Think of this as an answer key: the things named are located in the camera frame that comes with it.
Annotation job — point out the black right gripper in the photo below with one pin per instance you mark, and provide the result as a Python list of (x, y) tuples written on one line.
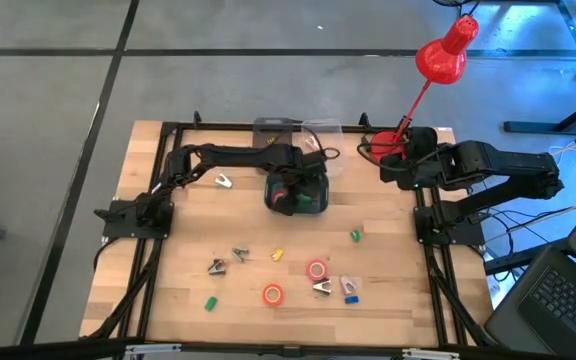
[(420, 170)]

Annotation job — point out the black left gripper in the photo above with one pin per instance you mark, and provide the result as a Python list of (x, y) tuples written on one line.
[(303, 170)]

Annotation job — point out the red tape roll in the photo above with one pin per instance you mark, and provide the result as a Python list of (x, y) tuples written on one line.
[(279, 194)]

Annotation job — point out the green tape roll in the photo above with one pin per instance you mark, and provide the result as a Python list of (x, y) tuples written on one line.
[(305, 200)]

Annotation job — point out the white staple remover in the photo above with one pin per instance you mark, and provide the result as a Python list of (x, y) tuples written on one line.
[(224, 181)]

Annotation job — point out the pink tape roll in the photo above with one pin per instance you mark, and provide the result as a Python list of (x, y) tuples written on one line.
[(308, 270)]

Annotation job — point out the green mini stapler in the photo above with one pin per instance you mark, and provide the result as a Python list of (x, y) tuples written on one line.
[(356, 236), (210, 304)]

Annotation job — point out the orange tape roll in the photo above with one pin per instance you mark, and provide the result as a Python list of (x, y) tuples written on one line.
[(264, 295)]

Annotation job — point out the lilac staple remover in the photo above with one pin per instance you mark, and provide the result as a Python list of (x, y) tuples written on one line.
[(347, 286)]

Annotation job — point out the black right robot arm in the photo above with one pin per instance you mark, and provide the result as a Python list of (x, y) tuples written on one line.
[(508, 165)]

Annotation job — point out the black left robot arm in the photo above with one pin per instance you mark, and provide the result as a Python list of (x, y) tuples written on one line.
[(238, 155)]

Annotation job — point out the dark grey staple remover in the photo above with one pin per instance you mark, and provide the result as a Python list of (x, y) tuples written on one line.
[(216, 268)]

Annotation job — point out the blue mini stapler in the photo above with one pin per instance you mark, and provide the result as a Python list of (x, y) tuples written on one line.
[(351, 300)]

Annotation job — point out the teal plastic bin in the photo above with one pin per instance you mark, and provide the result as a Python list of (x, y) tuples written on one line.
[(322, 197)]

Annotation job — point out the clear plastic bin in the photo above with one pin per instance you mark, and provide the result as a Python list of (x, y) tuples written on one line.
[(333, 135)]

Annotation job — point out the red desk lamp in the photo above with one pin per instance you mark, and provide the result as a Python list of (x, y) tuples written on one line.
[(440, 57)]

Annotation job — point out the black front crossbar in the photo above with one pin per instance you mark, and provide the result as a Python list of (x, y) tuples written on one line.
[(268, 350)]

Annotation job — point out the black desk base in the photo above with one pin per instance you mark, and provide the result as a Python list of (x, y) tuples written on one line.
[(543, 127)]

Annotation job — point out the open black laptop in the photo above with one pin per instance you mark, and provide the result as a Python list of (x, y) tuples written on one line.
[(558, 305)]

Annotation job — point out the black aluminium table frame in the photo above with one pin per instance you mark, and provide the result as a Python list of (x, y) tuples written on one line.
[(218, 126)]

